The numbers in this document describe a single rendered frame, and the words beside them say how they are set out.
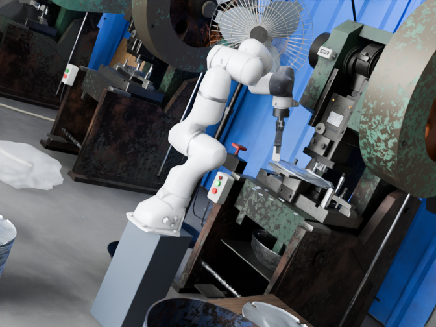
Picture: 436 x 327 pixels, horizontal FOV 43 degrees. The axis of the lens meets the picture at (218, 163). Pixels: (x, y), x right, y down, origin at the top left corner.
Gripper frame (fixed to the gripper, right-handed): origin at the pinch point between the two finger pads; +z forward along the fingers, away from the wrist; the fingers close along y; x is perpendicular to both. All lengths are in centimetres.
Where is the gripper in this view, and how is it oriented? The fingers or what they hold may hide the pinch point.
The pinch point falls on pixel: (276, 153)
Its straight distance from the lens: 248.6
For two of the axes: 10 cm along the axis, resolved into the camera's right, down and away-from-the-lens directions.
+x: 10.0, 0.9, -0.1
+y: -0.3, 1.9, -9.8
